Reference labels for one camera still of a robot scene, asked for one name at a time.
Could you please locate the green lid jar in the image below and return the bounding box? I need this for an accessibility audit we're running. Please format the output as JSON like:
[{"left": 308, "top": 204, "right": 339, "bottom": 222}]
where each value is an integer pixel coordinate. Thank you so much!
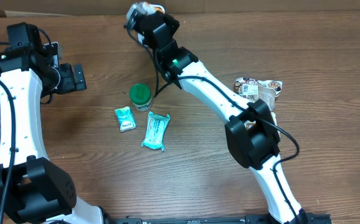
[{"left": 130, "top": 83, "right": 153, "bottom": 111}]

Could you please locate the teal tissue packet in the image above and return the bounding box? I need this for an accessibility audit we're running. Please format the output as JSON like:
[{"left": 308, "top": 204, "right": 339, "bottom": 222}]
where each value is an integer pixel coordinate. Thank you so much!
[{"left": 115, "top": 106, "right": 136, "bottom": 133}]

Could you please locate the light teal wipes pack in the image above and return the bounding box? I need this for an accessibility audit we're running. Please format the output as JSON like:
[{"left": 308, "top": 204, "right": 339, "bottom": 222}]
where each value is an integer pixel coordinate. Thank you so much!
[{"left": 141, "top": 111, "right": 171, "bottom": 152}]

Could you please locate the clear snack bag brown label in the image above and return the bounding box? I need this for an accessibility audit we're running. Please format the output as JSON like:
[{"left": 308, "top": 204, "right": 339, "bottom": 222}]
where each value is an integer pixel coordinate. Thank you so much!
[{"left": 234, "top": 77, "right": 283, "bottom": 124}]

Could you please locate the orange tissue packet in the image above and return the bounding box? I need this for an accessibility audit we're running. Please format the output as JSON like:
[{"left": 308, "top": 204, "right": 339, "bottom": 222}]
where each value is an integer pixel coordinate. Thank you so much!
[{"left": 141, "top": 1, "right": 166, "bottom": 14}]

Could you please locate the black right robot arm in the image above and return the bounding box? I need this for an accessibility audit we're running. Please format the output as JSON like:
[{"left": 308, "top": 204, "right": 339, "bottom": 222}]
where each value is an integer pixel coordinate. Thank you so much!
[{"left": 125, "top": 9, "right": 305, "bottom": 223}]

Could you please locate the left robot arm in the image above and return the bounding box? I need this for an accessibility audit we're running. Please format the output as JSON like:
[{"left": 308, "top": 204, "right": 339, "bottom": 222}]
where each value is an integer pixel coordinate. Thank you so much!
[{"left": 0, "top": 22, "right": 110, "bottom": 223}]

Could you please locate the white barcode scanner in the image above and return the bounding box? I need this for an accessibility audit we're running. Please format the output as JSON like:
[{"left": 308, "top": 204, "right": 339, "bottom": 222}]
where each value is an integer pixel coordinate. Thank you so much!
[{"left": 138, "top": 33, "right": 144, "bottom": 45}]

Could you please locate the cardboard back panel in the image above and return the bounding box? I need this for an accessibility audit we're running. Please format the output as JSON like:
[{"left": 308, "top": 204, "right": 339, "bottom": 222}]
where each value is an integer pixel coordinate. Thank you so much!
[{"left": 0, "top": 0, "right": 360, "bottom": 17}]

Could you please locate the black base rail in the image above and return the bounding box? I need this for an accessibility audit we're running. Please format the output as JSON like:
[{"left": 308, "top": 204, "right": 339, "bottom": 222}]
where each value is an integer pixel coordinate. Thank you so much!
[{"left": 110, "top": 212, "right": 332, "bottom": 224}]

